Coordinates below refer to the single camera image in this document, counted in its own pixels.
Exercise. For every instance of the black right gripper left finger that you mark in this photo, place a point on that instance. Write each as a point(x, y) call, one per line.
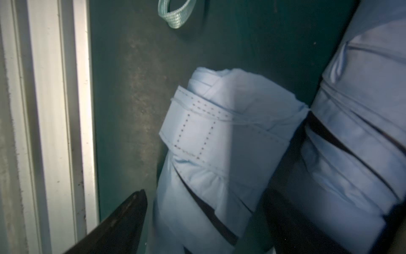
point(119, 233)

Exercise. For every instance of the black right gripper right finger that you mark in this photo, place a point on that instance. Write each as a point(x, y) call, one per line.
point(292, 232)

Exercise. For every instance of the light blue umbrella front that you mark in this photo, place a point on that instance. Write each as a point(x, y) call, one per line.
point(226, 133)

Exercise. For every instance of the light blue umbrella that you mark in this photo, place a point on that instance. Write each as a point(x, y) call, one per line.
point(350, 180)
point(226, 133)

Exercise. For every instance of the light blue umbrella centre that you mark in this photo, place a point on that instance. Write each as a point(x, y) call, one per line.
point(350, 180)

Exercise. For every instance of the mint green umbrella front left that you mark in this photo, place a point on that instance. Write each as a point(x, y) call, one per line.
point(177, 18)

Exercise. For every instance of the aluminium front rail frame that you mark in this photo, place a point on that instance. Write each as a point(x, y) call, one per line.
point(49, 193)

